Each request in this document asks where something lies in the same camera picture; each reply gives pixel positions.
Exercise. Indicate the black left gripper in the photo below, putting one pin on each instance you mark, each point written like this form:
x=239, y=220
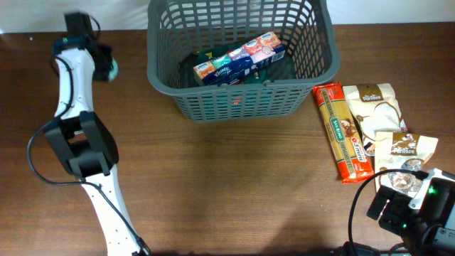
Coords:
x=103, y=63

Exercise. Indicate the light teal snack wrapper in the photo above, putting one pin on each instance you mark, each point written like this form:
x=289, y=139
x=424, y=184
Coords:
x=113, y=70

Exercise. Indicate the Kleenex tissue pack box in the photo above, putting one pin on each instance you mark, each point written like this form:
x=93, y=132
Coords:
x=259, y=48

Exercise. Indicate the green Nescafe coffee bag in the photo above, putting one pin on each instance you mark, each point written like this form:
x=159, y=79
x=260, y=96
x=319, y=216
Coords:
x=270, y=73

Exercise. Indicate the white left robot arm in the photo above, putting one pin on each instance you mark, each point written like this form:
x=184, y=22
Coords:
x=84, y=146

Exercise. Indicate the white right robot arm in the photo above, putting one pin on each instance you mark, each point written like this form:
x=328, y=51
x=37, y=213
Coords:
x=439, y=184

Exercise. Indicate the beige pouch chocolate contents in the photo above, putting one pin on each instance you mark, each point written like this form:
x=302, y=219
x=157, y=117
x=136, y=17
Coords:
x=398, y=150

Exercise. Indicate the San Remo spaghetti packet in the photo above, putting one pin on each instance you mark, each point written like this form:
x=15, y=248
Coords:
x=347, y=147

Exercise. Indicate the beige pouch white contents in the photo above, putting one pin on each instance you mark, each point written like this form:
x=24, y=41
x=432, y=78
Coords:
x=376, y=109

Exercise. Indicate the grey plastic basket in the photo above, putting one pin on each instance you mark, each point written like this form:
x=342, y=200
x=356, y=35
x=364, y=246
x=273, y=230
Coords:
x=179, y=30

